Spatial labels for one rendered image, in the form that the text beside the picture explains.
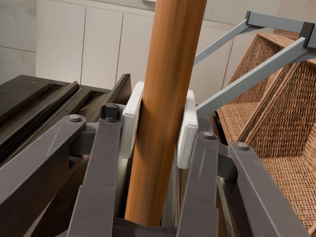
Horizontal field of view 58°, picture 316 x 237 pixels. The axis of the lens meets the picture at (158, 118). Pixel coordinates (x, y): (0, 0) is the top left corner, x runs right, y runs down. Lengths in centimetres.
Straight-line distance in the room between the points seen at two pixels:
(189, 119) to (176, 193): 22
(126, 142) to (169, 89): 4
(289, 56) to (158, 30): 45
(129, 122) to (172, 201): 22
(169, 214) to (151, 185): 14
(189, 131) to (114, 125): 4
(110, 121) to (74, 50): 368
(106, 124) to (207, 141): 5
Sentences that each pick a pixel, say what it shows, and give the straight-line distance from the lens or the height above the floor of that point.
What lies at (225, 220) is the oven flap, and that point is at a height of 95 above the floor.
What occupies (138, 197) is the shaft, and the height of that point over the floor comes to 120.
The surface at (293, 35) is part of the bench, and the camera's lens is 167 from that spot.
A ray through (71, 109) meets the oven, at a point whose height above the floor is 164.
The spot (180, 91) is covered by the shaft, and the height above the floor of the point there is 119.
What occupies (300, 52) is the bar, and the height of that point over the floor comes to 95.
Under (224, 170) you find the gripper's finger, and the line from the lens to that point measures 16.
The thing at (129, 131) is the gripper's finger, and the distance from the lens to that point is 17.
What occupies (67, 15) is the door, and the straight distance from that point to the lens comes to 383.
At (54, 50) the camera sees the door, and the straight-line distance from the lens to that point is 392.
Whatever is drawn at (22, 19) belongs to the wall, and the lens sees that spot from 410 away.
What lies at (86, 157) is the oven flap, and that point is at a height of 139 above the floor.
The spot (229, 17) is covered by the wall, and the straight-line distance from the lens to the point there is 372.
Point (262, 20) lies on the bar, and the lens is 107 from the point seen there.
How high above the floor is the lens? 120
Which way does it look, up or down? level
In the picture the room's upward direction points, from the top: 80 degrees counter-clockwise
